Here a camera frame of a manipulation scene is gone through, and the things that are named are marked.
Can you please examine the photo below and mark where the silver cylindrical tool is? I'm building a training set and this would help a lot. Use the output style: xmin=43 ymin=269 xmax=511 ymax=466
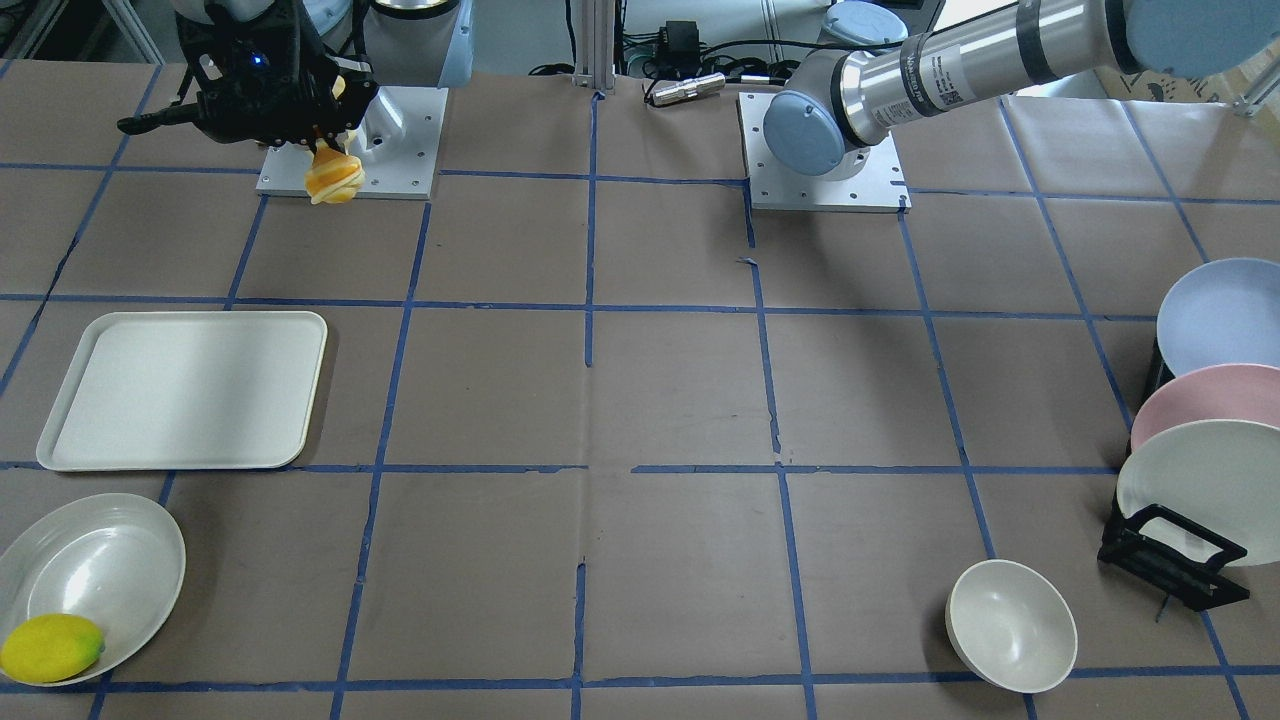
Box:
xmin=646 ymin=72 xmax=727 ymax=108

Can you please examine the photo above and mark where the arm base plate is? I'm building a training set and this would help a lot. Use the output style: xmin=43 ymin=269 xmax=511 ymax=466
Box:
xmin=739 ymin=91 xmax=913 ymax=213
xmin=256 ymin=86 xmax=449 ymax=200

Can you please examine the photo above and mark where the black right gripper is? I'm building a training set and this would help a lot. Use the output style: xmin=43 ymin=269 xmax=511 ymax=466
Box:
xmin=178 ymin=20 xmax=379 ymax=146

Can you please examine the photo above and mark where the black power adapter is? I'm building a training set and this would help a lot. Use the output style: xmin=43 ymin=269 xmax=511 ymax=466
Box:
xmin=655 ymin=20 xmax=701 ymax=77

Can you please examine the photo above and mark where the white rectangular tray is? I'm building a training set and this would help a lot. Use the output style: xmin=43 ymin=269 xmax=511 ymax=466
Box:
xmin=35 ymin=311 xmax=328 ymax=471

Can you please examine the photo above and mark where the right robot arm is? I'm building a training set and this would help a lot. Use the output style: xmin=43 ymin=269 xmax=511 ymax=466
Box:
xmin=118 ymin=1 xmax=475 ymax=150

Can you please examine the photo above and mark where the yellow bread loaf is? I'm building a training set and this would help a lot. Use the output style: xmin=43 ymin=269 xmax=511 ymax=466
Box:
xmin=303 ymin=146 xmax=366 ymax=205

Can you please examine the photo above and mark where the pink plate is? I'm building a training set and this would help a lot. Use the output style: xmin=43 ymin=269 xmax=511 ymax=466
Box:
xmin=1129 ymin=363 xmax=1279 ymax=451

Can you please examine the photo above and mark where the aluminium frame post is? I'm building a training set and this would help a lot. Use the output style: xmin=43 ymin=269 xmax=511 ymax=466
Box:
xmin=570 ymin=0 xmax=623 ymax=96

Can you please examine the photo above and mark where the cream plate with lemon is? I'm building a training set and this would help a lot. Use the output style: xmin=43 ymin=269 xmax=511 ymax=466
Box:
xmin=1 ymin=493 xmax=187 ymax=688

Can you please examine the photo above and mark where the yellow lemon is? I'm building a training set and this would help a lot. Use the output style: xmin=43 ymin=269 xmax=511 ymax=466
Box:
xmin=1 ymin=612 xmax=105 ymax=684

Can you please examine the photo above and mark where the cream bowl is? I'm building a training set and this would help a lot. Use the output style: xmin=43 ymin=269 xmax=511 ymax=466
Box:
xmin=943 ymin=559 xmax=1079 ymax=694

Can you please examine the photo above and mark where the light blue plate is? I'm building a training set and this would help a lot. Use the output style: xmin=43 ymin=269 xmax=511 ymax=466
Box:
xmin=1156 ymin=258 xmax=1279 ymax=377

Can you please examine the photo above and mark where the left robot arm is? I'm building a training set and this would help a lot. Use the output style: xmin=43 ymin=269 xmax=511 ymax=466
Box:
xmin=760 ymin=1 xmax=1279 ymax=176

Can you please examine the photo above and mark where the cream plate in rack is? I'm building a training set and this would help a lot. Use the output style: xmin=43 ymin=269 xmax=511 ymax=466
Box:
xmin=1116 ymin=419 xmax=1279 ymax=568

